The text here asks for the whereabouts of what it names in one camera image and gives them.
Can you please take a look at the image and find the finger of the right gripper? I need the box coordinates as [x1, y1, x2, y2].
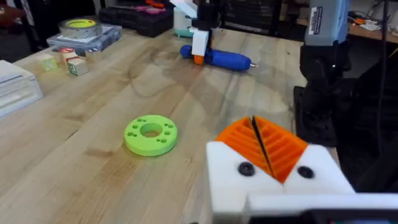
[190, 27, 210, 66]

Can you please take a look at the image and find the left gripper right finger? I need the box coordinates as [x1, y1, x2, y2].
[253, 115, 356, 194]

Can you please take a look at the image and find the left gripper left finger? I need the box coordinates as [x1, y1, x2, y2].
[205, 116, 284, 219]

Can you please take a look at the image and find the blue electric screwdriver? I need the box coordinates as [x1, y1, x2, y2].
[179, 44, 259, 73]

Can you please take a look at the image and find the black tool case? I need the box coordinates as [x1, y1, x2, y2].
[98, 4, 175, 39]

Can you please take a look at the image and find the clear plastic box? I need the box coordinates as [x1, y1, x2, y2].
[46, 24, 123, 57]

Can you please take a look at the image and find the green disc with holes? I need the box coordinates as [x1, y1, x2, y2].
[123, 114, 178, 157]

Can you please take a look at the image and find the roll of tape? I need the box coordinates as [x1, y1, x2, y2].
[58, 17, 103, 40]

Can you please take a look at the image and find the wooden toy block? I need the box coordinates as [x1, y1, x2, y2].
[60, 51, 79, 63]
[66, 57, 90, 77]

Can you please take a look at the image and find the stack of white boxes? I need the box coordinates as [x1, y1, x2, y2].
[0, 59, 44, 119]

